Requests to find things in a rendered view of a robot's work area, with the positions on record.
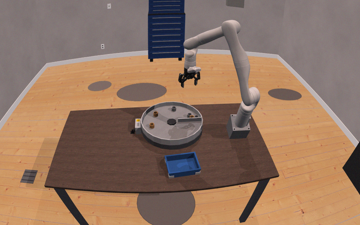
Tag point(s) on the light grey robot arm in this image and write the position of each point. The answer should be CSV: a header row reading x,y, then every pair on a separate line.
x,y
229,29

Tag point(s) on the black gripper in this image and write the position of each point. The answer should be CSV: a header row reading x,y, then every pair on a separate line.
x,y
187,75

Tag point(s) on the blue crate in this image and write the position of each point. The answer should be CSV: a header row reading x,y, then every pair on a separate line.
x,y
184,164

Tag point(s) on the grey round turntable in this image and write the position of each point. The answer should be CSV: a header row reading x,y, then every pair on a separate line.
x,y
172,130

